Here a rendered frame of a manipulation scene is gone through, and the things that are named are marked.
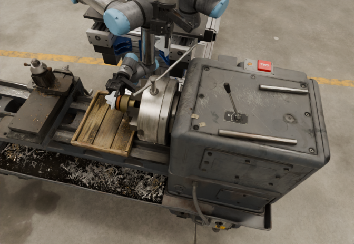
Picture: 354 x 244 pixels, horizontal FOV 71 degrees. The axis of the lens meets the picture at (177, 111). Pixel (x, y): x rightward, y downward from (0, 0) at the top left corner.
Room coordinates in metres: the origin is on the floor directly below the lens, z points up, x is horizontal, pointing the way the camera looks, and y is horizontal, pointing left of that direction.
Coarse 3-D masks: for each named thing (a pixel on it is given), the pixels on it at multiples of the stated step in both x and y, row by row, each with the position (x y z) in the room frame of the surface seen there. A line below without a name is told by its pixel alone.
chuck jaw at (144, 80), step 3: (144, 78) 0.78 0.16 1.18; (141, 81) 0.75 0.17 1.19; (144, 81) 0.75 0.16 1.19; (141, 84) 0.75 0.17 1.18; (144, 84) 0.74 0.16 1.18; (138, 87) 0.74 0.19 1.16; (141, 87) 0.74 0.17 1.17; (135, 90) 0.73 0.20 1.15; (138, 90) 0.73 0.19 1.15; (132, 93) 0.72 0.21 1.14; (141, 93) 0.72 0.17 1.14; (132, 96) 0.71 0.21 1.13; (135, 96) 0.71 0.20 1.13; (138, 96) 0.71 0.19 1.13; (141, 96) 0.71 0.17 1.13; (132, 99) 0.70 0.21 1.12; (135, 99) 0.70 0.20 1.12; (138, 99) 0.70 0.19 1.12
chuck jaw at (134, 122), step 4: (128, 108) 0.66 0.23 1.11; (132, 108) 0.66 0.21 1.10; (136, 108) 0.66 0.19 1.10; (128, 112) 0.64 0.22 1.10; (132, 112) 0.63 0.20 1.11; (136, 112) 0.64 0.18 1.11; (132, 116) 0.61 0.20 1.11; (136, 116) 0.61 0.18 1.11; (132, 120) 0.59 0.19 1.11; (136, 120) 0.59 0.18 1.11; (132, 124) 0.56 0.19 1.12; (136, 124) 0.57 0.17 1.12; (132, 128) 0.56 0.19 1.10; (136, 128) 0.56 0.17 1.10; (140, 132) 0.54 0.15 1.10
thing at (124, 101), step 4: (120, 96) 0.71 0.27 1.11; (124, 96) 0.71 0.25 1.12; (128, 96) 0.72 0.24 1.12; (116, 100) 0.69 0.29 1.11; (120, 100) 0.70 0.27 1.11; (124, 100) 0.69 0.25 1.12; (128, 100) 0.69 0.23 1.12; (132, 100) 0.70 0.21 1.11; (136, 100) 0.72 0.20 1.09; (116, 104) 0.68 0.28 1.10; (120, 104) 0.67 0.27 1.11; (124, 104) 0.67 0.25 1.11; (128, 104) 0.68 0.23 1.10; (132, 104) 0.68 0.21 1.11; (136, 104) 0.71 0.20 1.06; (116, 108) 0.67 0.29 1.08; (120, 108) 0.66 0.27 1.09; (124, 108) 0.66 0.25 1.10
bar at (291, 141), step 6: (222, 132) 0.46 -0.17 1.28; (228, 132) 0.46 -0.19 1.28; (234, 132) 0.47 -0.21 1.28; (240, 132) 0.47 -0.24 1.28; (246, 138) 0.45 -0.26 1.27; (252, 138) 0.45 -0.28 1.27; (258, 138) 0.45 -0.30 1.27; (264, 138) 0.45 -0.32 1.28; (270, 138) 0.45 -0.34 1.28; (276, 138) 0.46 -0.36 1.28; (282, 138) 0.46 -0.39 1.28; (288, 138) 0.46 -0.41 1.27; (294, 144) 0.44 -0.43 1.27
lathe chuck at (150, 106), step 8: (160, 80) 0.74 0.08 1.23; (168, 80) 0.74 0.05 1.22; (160, 88) 0.68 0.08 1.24; (144, 96) 0.64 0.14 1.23; (152, 96) 0.64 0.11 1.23; (160, 96) 0.64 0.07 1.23; (144, 104) 0.61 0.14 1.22; (152, 104) 0.61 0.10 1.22; (160, 104) 0.61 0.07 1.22; (144, 112) 0.58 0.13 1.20; (152, 112) 0.58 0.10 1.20; (144, 120) 0.56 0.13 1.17; (152, 120) 0.56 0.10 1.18; (144, 128) 0.54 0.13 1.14; (152, 128) 0.54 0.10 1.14; (144, 136) 0.53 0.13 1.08; (152, 136) 0.52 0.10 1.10
